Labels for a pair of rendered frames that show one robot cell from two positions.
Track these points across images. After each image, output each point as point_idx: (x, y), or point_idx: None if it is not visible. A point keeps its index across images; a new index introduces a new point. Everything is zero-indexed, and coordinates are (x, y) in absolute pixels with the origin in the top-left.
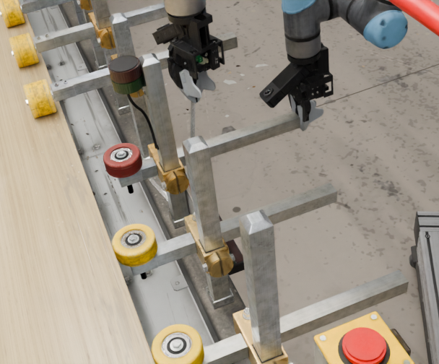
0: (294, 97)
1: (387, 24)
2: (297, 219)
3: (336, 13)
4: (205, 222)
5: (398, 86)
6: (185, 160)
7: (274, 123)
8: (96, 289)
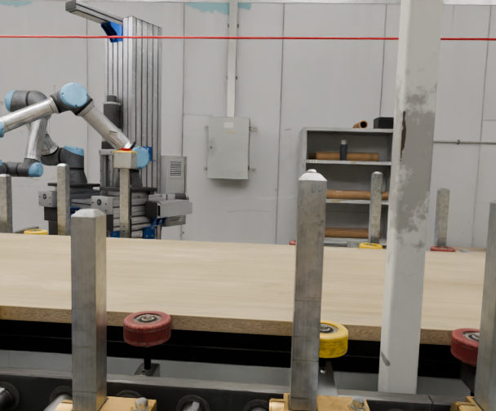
0: None
1: (38, 165)
2: None
3: (8, 172)
4: (8, 215)
5: None
6: None
7: None
8: None
